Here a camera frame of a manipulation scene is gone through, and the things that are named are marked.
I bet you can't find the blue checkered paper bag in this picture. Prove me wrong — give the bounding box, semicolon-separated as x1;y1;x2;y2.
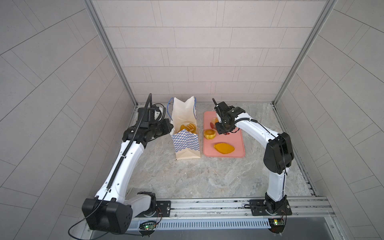
167;96;201;160

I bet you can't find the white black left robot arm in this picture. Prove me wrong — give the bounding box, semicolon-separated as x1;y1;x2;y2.
82;119;173;234

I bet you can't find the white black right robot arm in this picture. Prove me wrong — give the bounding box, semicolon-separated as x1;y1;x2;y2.
215;102;295;217

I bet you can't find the sesame oval bread roll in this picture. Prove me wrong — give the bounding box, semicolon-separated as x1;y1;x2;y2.
210;117;219;130

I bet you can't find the pink plastic tray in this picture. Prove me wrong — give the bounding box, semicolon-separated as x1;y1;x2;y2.
203;111;245;158

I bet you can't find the small yellow bun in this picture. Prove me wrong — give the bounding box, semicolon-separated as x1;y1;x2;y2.
204;129;216;140

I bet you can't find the left circuit board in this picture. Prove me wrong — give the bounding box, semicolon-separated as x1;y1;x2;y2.
139;221;157;231

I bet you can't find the circuit board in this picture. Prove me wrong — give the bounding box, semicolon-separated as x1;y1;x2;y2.
269;219;286;234
139;221;157;231

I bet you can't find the right circuit board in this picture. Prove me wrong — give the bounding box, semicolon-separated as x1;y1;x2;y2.
269;219;286;234

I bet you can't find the aluminium corner profile left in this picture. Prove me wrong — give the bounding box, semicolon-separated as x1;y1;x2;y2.
83;0;138;106

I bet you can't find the aluminium corner profile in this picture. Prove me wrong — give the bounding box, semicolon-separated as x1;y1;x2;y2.
272;0;339;105
83;0;138;106

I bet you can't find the aluminium corner profile right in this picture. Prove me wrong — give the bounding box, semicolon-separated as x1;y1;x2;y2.
272;0;339;105

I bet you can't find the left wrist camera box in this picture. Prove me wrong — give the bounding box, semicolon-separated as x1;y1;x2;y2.
138;105;162;128

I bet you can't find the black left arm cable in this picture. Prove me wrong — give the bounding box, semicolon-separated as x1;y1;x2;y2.
67;93;166;240

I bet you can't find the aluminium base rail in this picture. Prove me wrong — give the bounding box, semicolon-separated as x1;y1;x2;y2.
78;196;335;238

